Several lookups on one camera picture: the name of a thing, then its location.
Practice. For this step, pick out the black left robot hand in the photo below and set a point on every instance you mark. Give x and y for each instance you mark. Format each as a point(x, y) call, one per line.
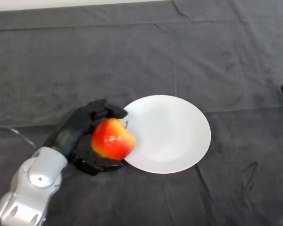
point(72, 131)

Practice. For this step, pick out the red yellow apple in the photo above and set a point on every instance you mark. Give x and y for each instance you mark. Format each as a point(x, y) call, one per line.
point(113, 141)

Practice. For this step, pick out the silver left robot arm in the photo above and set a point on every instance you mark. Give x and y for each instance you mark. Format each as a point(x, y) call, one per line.
point(35, 179)

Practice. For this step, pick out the white round plate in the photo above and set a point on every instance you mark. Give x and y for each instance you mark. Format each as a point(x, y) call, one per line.
point(172, 134)

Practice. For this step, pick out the black cloth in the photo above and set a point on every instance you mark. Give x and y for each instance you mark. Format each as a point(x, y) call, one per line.
point(141, 58)

